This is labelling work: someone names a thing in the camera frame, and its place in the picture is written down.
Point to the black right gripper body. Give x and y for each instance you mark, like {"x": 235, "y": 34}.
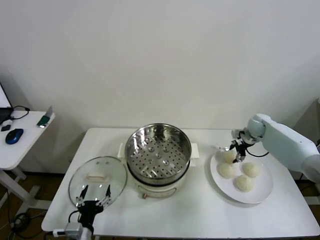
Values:
{"x": 240, "y": 147}

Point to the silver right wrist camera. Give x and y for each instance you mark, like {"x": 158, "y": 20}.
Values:
{"x": 236, "y": 133}

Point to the small black device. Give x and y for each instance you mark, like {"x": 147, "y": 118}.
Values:
{"x": 5, "y": 128}

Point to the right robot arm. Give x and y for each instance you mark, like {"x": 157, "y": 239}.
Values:
{"x": 282, "y": 140}

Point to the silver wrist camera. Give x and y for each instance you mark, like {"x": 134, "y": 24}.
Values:
{"x": 73, "y": 229}
{"x": 236, "y": 133}

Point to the white stand foot bar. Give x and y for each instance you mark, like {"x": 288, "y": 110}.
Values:
{"x": 312, "y": 200}

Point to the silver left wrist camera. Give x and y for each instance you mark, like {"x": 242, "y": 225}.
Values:
{"x": 73, "y": 229}

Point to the large white plate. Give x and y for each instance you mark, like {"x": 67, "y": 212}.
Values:
{"x": 260, "y": 192}

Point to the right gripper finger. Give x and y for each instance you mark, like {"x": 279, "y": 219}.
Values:
{"x": 240, "y": 157}
{"x": 223, "y": 148}

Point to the green circuit board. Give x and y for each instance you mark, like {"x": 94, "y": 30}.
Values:
{"x": 44, "y": 121}

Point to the perforated steel steamer basket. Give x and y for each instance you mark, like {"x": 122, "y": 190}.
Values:
{"x": 131, "y": 147}

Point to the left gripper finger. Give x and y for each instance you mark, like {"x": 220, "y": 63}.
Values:
{"x": 85, "y": 190}
{"x": 108, "y": 191}

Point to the black laptop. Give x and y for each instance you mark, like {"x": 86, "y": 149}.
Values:
{"x": 3, "y": 113}

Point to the cream electric cooking pot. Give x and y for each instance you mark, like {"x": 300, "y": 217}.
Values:
{"x": 155, "y": 191}

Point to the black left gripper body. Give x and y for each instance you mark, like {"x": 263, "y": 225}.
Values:
{"x": 90, "y": 208}

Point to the blue computer mouse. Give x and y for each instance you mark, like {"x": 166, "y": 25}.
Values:
{"x": 14, "y": 136}

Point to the white steamed baozi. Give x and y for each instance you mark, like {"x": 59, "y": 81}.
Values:
{"x": 251, "y": 169}
{"x": 228, "y": 157}
{"x": 227, "y": 170}
{"x": 243, "y": 183}

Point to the white side desk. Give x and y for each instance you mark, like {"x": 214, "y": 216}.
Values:
{"x": 25, "y": 140}

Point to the round glass pot lid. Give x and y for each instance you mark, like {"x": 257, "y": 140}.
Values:
{"x": 112, "y": 167}

